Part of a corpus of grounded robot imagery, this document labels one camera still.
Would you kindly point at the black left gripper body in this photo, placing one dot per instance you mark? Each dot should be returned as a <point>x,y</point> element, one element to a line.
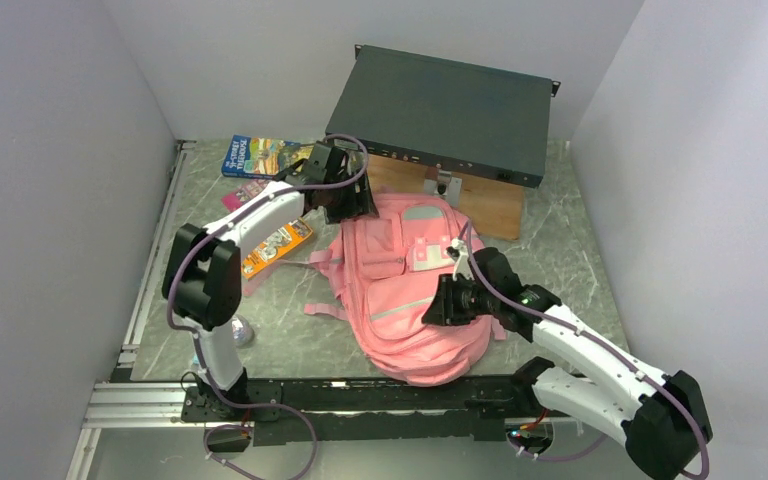
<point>343,176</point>

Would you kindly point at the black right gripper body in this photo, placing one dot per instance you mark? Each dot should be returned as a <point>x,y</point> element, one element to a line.
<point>469,300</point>

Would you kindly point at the pink student backpack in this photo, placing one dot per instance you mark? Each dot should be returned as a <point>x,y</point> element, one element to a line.
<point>384,273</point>

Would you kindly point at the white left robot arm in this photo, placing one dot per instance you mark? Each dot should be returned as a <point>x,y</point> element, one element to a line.
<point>202,285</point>

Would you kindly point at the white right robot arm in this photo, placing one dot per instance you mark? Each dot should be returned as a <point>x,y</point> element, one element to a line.
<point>660,419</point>

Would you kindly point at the orange book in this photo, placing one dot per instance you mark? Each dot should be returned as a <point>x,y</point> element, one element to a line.
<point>275,247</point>

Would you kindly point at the blue treehouse book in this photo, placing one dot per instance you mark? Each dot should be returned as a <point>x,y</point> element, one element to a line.
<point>261,157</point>

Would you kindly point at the wooden support block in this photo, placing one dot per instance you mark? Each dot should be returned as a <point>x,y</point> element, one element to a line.
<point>495,207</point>

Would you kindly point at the pink sticker card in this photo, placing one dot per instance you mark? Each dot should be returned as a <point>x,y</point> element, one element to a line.
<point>248,190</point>

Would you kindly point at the dark green rack device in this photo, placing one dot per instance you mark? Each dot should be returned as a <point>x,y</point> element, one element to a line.
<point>451,115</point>

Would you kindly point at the grey metal bracket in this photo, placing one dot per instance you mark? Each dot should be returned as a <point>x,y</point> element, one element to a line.
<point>443,184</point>

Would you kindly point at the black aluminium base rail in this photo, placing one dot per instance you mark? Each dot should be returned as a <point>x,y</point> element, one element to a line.
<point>481,408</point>

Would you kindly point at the silver side rail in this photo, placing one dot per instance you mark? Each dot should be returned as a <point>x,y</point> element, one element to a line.
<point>153,270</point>

